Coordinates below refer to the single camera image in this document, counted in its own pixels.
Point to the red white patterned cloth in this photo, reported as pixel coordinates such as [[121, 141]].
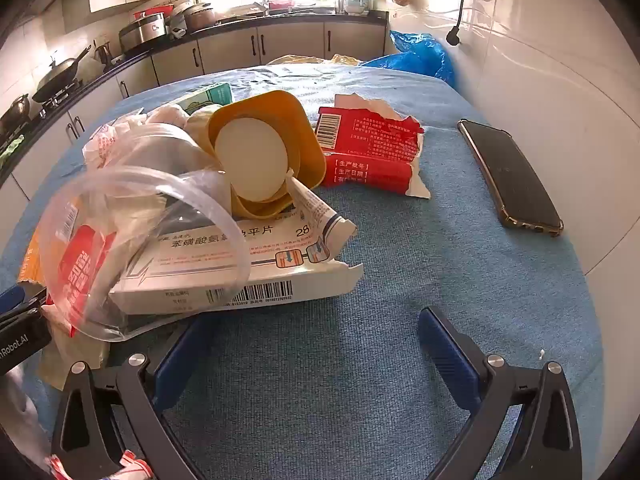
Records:
[[135, 467]]

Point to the green white packet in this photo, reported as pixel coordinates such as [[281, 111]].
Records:
[[210, 95]]

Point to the black kettle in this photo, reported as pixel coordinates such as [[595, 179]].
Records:
[[103, 56]]

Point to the yellow plastic bag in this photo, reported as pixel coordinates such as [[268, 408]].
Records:
[[300, 59]]

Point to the red torn packet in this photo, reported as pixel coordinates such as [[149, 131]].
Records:
[[370, 160]]

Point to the black wok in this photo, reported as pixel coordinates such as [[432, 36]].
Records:
[[57, 77]]

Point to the white ointment tube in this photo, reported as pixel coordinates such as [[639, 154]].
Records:
[[320, 215]]

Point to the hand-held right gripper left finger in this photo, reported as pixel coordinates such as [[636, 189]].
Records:
[[172, 370]]

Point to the brown pot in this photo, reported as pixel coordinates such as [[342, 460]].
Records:
[[200, 17]]

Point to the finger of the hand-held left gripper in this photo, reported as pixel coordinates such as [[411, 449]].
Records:
[[22, 296]]

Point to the gas stove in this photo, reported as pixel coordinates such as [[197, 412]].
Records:
[[57, 97]]

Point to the crumpled white wrappers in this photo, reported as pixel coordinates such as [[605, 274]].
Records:
[[107, 142]]

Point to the orange packet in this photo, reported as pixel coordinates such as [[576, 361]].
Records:
[[35, 260]]

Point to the silver pot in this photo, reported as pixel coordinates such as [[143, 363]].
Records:
[[177, 22]]

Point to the flat white medicine box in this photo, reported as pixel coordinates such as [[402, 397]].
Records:
[[300, 280]]

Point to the red basin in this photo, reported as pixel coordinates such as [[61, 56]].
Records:
[[160, 10]]

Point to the clear plastic bag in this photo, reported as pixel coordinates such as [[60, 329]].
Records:
[[227, 230]]

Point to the green cloth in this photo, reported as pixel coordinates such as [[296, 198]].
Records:
[[10, 147]]

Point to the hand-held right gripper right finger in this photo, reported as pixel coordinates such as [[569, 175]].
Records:
[[445, 355]]

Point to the black smartphone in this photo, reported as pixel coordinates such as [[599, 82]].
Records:
[[510, 180]]

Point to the dark frying pan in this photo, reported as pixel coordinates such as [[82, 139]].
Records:
[[14, 112]]

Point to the black kitchen countertop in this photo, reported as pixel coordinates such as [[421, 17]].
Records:
[[300, 18]]

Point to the blue plastic bag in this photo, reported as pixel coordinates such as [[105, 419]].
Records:
[[420, 57]]

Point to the red white snack wrapper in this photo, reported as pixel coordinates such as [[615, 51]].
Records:
[[82, 270]]

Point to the steel rice cooker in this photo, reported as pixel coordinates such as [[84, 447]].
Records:
[[145, 32]]

